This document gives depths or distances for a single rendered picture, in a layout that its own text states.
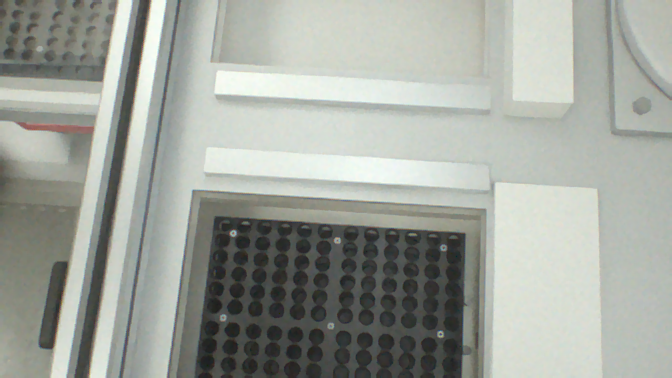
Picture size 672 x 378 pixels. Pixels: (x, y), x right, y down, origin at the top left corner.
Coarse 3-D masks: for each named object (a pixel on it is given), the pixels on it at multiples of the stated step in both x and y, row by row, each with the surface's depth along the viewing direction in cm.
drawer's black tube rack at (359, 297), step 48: (240, 240) 59; (288, 240) 57; (336, 240) 56; (384, 240) 56; (432, 240) 59; (240, 288) 59; (288, 288) 56; (336, 288) 55; (384, 288) 59; (432, 288) 58; (240, 336) 55; (288, 336) 55; (336, 336) 54; (384, 336) 57; (432, 336) 54
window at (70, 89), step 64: (0, 0) 33; (64, 0) 40; (128, 0) 49; (0, 64) 33; (64, 64) 40; (128, 64) 50; (0, 128) 34; (64, 128) 41; (0, 192) 34; (64, 192) 41; (0, 256) 34; (64, 256) 42; (0, 320) 35; (64, 320) 42
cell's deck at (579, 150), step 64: (192, 0) 58; (576, 0) 56; (192, 64) 56; (576, 64) 55; (192, 128) 55; (256, 128) 55; (320, 128) 54; (384, 128) 54; (448, 128) 54; (512, 128) 54; (576, 128) 53; (192, 192) 54; (256, 192) 53; (320, 192) 53; (384, 192) 53; (448, 192) 53; (640, 192) 52; (640, 256) 51; (640, 320) 49
